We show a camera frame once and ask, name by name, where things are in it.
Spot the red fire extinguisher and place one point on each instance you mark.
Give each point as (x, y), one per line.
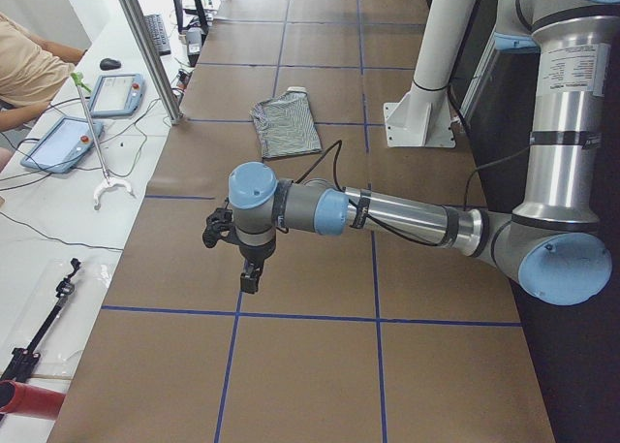
(30, 401)

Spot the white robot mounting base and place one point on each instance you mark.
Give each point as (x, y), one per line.
(422, 117)

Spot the brown table cover mat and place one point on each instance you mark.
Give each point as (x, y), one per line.
(358, 338)

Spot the blue teach pendant near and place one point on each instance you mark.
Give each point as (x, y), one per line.
(61, 147)

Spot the blue teach pendant far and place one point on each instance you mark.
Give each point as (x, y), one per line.
(116, 95)

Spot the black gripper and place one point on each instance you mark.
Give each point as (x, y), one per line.
(256, 253)

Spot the aluminium extrusion post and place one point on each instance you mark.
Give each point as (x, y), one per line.
(134, 15)

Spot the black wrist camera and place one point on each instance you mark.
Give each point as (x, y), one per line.
(220, 226)

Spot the black computer mouse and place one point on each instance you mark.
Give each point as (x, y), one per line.
(108, 64)

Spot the navy white striped polo shirt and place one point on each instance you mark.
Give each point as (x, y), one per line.
(285, 125)

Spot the black keyboard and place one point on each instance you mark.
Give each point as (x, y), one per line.
(158, 33)

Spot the blue teach pendant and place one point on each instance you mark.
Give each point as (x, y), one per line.
(116, 95)
(61, 147)

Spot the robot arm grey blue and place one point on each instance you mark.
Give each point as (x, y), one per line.
(548, 244)

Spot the person in beige shirt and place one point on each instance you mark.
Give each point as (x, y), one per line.
(33, 70)

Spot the black tripod stick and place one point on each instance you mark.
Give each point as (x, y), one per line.
(24, 359)

